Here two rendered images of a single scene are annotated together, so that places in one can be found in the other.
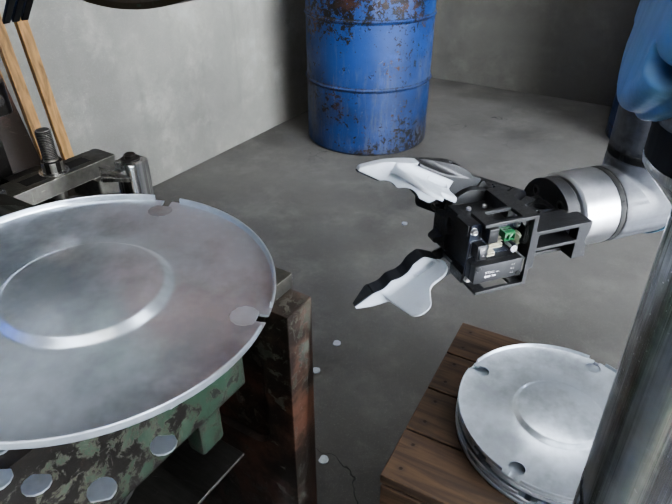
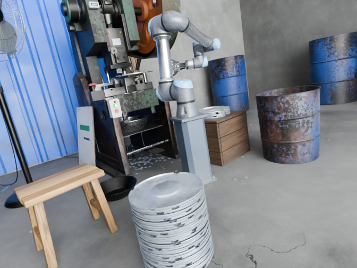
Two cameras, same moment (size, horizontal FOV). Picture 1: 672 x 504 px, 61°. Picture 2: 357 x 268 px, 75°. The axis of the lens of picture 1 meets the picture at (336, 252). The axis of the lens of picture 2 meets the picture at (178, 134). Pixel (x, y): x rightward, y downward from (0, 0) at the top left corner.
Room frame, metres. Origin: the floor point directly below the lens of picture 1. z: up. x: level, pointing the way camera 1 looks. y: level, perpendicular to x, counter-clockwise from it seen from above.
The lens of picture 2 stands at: (-1.32, -0.79, 0.69)
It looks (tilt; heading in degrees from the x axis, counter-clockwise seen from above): 13 degrees down; 23
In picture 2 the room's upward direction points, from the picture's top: 10 degrees counter-clockwise
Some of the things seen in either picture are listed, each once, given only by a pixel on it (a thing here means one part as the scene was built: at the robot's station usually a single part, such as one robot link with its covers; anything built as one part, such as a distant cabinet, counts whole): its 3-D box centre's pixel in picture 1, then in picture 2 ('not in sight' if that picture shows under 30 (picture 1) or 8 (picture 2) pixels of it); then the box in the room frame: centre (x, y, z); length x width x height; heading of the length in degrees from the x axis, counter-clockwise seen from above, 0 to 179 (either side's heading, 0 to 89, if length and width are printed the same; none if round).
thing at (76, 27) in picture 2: not in sight; (74, 13); (0.30, 0.57, 1.31); 0.22 x 0.12 x 0.22; 58
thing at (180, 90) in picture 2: not in sight; (183, 90); (0.10, -0.28, 0.62); 0.13 x 0.12 x 0.14; 69
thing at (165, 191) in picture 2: not in sight; (166, 188); (-0.57, -0.38, 0.29); 0.29 x 0.29 x 0.01
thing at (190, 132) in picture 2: not in sight; (193, 148); (0.10, -0.28, 0.23); 0.19 x 0.19 x 0.45; 46
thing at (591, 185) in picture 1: (571, 211); (189, 64); (0.49, -0.23, 0.78); 0.08 x 0.05 x 0.08; 20
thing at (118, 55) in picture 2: not in sight; (115, 46); (0.47, 0.39, 1.04); 0.17 x 0.15 x 0.30; 58
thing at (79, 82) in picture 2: not in sight; (94, 121); (0.34, 0.69, 0.45); 0.92 x 0.12 x 0.90; 58
